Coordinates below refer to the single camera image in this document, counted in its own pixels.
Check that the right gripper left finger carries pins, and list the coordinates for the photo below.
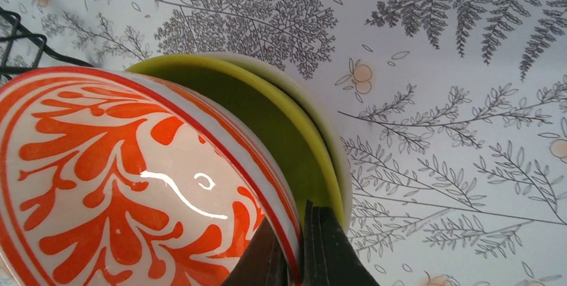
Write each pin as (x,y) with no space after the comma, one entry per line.
(263,262)

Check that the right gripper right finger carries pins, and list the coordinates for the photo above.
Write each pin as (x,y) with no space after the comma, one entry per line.
(329,258)

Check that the yellow-green bowl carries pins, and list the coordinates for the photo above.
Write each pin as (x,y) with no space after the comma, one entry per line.
(278,121)

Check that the white bowl orange rim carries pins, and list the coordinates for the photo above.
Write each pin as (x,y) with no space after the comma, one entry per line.
(115,178)

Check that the black wire dish rack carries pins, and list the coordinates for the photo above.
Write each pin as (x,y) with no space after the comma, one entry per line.
(23,50)

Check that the floral patterned table mat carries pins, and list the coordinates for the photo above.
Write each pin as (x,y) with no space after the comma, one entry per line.
(452,112)

